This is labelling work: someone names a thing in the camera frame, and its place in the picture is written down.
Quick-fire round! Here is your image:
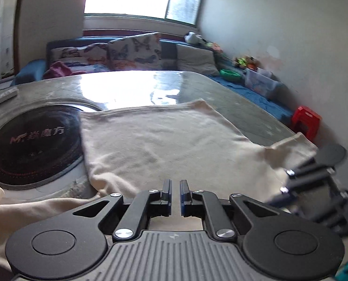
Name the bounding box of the pile of colourful toys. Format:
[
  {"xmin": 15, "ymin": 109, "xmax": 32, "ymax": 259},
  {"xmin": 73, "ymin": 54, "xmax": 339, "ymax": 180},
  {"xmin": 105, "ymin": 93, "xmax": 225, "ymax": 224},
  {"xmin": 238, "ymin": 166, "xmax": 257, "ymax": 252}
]
[{"xmin": 234, "ymin": 55, "xmax": 258, "ymax": 70}]

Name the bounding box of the red plastic stool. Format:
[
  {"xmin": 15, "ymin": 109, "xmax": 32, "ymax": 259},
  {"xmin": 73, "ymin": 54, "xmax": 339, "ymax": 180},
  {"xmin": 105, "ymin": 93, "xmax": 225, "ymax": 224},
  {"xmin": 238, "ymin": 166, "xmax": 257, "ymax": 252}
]
[{"xmin": 291, "ymin": 105, "xmax": 322, "ymax": 141}]

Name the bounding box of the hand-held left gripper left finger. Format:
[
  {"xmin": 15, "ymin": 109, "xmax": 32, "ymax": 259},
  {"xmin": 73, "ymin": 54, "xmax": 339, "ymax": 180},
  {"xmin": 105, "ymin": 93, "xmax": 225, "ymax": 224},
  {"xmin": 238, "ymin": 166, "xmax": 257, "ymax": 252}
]
[{"xmin": 72, "ymin": 179, "xmax": 172, "ymax": 240}]

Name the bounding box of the patterned sofa blanket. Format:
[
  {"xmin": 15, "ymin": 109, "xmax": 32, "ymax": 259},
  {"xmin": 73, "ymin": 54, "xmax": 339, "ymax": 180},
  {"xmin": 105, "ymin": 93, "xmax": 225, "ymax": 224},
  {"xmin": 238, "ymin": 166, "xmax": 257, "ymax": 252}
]
[{"xmin": 65, "ymin": 61, "xmax": 114, "ymax": 75}]

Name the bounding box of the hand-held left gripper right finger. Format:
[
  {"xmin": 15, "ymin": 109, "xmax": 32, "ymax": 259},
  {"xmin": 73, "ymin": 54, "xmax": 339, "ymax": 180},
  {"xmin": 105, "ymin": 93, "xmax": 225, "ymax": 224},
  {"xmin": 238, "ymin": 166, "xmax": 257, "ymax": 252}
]
[{"xmin": 179, "ymin": 179, "xmax": 281, "ymax": 240}]

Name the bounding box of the white stuffed toy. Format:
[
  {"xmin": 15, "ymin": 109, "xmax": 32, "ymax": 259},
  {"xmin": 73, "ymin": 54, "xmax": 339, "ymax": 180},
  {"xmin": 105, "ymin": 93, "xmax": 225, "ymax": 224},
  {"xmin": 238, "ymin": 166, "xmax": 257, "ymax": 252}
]
[{"xmin": 185, "ymin": 32, "xmax": 204, "ymax": 45}]

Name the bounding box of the large butterfly print cushion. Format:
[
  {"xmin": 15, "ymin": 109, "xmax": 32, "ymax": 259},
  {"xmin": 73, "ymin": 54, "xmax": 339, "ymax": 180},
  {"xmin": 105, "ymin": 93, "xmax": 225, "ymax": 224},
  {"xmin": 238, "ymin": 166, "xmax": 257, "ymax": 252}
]
[{"xmin": 107, "ymin": 32, "xmax": 162, "ymax": 71}]

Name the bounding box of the green bowl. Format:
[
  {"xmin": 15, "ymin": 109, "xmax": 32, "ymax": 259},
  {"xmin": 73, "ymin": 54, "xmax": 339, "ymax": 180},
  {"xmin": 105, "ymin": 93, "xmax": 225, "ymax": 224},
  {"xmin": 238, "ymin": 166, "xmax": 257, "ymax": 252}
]
[{"xmin": 220, "ymin": 69, "xmax": 242, "ymax": 83}]

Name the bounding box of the magenta cloth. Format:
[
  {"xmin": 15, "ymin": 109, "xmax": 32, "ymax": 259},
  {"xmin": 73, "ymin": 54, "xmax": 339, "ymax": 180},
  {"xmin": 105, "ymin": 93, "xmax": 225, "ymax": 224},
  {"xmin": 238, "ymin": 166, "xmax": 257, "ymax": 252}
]
[{"xmin": 44, "ymin": 61, "xmax": 86, "ymax": 79}]

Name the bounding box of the grey pillow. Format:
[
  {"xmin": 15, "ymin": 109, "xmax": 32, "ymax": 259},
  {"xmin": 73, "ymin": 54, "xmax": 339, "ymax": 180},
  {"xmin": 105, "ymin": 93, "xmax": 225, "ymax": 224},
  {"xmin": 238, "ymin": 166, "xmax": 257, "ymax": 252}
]
[{"xmin": 175, "ymin": 44, "xmax": 220, "ymax": 77}]

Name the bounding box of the blue sofa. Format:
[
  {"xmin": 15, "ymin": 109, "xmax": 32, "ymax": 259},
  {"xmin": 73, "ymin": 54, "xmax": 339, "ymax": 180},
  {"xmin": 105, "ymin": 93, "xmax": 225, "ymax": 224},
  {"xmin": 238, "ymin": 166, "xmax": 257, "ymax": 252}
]
[{"xmin": 12, "ymin": 32, "xmax": 294, "ymax": 123}]

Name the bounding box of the clear plastic storage box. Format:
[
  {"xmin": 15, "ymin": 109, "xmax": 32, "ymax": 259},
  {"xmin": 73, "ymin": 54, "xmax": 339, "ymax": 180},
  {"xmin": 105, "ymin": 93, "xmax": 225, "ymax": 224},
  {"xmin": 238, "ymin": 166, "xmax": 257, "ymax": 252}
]
[{"xmin": 244, "ymin": 68, "xmax": 281, "ymax": 99}]

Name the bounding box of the long butterfly print cushion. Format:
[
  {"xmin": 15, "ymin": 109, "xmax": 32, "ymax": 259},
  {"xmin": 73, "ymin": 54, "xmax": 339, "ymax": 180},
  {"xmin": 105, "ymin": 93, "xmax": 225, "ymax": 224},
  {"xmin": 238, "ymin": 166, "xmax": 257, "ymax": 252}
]
[{"xmin": 50, "ymin": 43, "xmax": 109, "ymax": 68}]

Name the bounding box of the round black induction cooktop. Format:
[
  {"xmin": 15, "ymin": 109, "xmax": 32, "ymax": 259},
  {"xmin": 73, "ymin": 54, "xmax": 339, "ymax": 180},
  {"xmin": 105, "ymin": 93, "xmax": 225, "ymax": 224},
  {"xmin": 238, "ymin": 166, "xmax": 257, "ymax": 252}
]
[{"xmin": 0, "ymin": 105, "xmax": 85, "ymax": 188}]

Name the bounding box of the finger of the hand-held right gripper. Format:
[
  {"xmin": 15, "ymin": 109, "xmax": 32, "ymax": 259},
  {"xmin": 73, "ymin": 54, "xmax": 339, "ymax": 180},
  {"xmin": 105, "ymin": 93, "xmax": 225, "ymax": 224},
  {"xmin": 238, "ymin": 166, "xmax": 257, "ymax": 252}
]
[
  {"xmin": 268, "ymin": 157, "xmax": 337, "ymax": 209},
  {"xmin": 305, "ymin": 192, "xmax": 348, "ymax": 235}
]

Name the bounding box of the cream cloth garment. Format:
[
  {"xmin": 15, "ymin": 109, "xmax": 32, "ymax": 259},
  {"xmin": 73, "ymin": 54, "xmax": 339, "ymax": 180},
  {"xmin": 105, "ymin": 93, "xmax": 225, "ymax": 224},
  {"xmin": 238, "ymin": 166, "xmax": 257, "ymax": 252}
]
[{"xmin": 0, "ymin": 99, "xmax": 319, "ymax": 270}]

